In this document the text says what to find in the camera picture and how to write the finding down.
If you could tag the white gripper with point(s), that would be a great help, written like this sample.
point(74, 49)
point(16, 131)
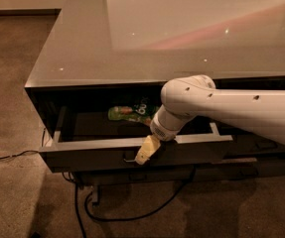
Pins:
point(162, 130)

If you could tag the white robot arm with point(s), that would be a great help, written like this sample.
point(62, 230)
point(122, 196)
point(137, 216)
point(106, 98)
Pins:
point(261, 112)

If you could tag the dark cabinet with glossy top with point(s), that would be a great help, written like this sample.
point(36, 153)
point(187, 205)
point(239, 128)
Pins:
point(105, 53)

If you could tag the green snack bag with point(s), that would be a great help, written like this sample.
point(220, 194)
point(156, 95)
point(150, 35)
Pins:
point(142, 111)

